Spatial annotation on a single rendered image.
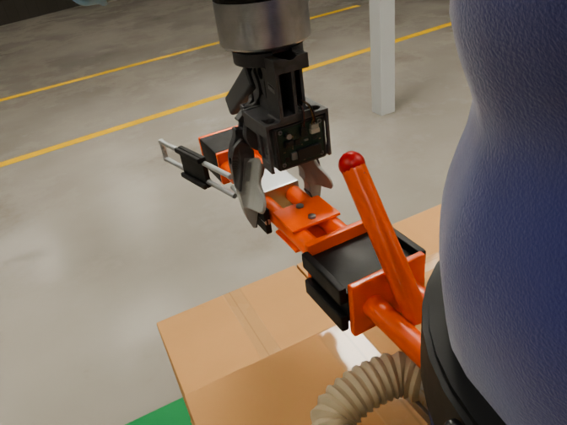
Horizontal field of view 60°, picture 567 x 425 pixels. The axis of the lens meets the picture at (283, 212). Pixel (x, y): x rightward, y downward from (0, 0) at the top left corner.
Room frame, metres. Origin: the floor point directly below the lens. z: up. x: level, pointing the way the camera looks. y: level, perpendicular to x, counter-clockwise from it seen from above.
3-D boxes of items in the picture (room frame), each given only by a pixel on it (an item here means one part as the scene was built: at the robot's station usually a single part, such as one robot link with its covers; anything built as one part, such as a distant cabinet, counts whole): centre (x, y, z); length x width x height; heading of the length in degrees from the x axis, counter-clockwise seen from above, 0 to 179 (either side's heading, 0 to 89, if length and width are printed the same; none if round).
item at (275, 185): (0.57, 0.02, 1.07); 0.07 x 0.07 x 0.04; 24
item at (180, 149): (0.62, 0.10, 1.07); 0.31 x 0.03 x 0.05; 36
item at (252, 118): (0.49, -0.01, 1.21); 0.09 x 0.08 x 0.12; 22
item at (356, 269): (0.37, -0.07, 1.07); 0.10 x 0.08 x 0.06; 114
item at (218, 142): (0.69, 0.06, 1.07); 0.08 x 0.07 x 0.05; 24
